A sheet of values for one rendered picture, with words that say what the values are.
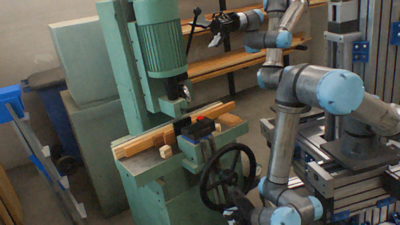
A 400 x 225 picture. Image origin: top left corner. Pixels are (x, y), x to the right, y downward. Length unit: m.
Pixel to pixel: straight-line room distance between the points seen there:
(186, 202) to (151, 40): 0.71
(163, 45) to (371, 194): 1.04
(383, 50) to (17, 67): 3.11
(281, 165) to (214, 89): 3.26
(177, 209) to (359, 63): 1.01
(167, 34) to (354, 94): 0.72
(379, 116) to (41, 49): 3.10
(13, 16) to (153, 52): 2.39
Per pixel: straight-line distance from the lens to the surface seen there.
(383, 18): 1.47
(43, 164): 1.99
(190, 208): 1.47
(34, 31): 3.53
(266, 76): 1.74
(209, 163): 1.17
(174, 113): 1.38
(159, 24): 1.25
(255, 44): 1.49
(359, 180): 1.42
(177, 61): 1.29
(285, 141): 1.03
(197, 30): 3.36
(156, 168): 1.27
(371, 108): 1.05
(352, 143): 1.36
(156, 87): 1.46
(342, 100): 0.89
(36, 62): 3.56
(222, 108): 1.59
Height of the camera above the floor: 1.55
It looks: 23 degrees down
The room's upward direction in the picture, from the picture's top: 9 degrees counter-clockwise
